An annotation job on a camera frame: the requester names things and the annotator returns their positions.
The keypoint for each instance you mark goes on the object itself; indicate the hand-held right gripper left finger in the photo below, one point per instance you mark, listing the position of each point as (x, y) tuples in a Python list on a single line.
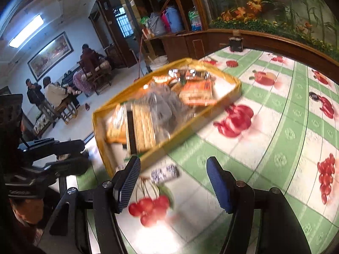
[(127, 185)]

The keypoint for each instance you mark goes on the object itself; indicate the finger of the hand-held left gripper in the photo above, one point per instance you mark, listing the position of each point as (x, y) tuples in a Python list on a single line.
[(61, 146), (66, 165)]

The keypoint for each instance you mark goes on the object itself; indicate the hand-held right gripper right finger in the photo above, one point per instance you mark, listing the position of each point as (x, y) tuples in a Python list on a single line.
[(219, 185)]

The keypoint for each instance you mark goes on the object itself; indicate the yellow cardboard tray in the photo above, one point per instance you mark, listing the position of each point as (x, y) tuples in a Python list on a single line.
[(106, 158)]

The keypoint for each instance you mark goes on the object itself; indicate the black and white candy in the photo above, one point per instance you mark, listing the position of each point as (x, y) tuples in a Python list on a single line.
[(164, 173)]

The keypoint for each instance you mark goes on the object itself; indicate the large orange biscuit packet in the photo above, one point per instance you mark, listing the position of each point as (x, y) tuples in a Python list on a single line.
[(117, 124)]

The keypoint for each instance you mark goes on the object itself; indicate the clear bag of dark snack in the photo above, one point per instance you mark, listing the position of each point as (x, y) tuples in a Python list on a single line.
[(164, 111)]

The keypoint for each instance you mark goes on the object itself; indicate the small orange snack packet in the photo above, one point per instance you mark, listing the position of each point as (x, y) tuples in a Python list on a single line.
[(197, 92)]

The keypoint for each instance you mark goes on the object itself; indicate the silver foil packet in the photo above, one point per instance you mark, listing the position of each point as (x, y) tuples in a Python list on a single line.
[(189, 74)]

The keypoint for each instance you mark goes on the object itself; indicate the person's left hand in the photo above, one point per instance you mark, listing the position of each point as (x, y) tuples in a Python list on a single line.
[(26, 210)]

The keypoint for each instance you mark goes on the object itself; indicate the wooden stool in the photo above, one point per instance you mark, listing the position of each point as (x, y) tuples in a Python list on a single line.
[(66, 112)]

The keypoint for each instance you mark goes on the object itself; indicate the fruit print green tablecloth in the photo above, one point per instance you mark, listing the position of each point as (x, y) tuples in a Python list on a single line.
[(264, 137)]

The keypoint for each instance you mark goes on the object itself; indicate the wooden chair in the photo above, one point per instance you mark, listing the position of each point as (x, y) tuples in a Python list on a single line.
[(99, 78)]

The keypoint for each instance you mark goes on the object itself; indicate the ceiling tube light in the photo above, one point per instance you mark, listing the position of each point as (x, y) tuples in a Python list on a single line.
[(26, 31)]

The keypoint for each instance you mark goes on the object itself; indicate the white bucket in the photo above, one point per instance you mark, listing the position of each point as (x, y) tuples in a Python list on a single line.
[(159, 63)]

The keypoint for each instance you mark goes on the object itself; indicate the barred metal door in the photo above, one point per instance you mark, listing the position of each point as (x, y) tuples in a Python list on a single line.
[(124, 22)]

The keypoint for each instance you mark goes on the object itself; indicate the dark glass jar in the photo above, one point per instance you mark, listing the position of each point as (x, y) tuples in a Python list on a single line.
[(236, 43)]

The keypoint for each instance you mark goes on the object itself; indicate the grey thermos jug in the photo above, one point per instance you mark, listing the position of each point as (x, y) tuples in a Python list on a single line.
[(156, 25)]

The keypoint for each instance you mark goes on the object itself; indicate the pink thermos jug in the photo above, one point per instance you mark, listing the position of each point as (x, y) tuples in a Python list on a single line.
[(165, 22)]

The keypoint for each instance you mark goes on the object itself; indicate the blue thermos jug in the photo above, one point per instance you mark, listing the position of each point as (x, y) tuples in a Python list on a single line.
[(174, 19)]

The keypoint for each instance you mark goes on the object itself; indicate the framed wall painting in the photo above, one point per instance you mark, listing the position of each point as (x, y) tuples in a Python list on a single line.
[(50, 55)]

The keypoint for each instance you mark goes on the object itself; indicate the flower and bamboo wall mural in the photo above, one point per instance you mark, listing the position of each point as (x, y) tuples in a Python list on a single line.
[(278, 8)]

